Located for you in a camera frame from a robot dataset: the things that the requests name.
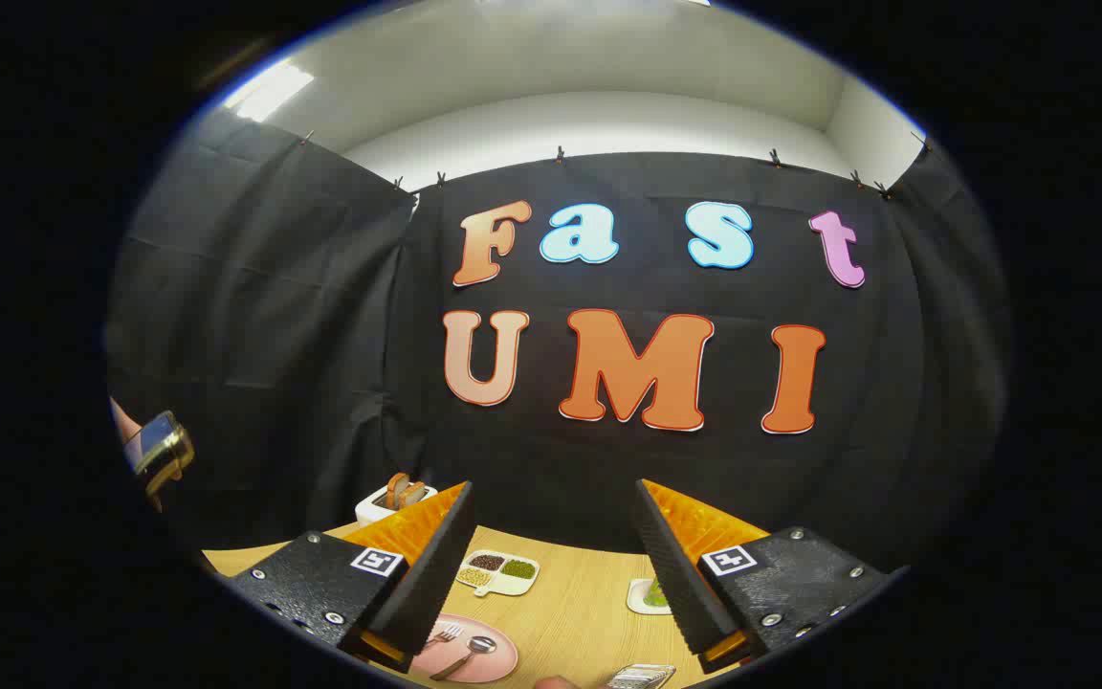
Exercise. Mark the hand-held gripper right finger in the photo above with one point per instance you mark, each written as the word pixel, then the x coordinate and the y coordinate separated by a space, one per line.
pixel 680 584

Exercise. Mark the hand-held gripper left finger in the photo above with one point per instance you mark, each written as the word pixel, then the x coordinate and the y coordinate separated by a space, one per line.
pixel 431 574

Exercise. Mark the green soda bottle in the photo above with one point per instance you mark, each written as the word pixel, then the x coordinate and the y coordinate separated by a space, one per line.
pixel 656 595

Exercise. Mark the yellow soybeans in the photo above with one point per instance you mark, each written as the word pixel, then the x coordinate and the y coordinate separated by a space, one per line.
pixel 474 577

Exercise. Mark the white square coaster plate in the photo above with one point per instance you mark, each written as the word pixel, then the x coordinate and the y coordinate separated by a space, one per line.
pixel 635 598

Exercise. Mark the dark red beans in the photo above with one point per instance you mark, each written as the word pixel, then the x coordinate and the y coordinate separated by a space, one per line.
pixel 487 562

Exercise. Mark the white divided snack tray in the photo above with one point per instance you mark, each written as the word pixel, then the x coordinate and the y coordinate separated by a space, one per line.
pixel 513 586

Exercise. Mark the toast bread slice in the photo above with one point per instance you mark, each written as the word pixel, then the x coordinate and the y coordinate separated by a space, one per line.
pixel 413 494
pixel 396 490

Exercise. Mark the green beans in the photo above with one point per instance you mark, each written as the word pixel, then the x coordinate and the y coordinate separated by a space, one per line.
pixel 518 568

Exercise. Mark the white toaster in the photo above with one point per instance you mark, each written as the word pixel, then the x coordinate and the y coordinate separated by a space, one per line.
pixel 374 507

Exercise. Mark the pink round plate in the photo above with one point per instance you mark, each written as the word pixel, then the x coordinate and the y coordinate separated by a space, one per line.
pixel 494 665

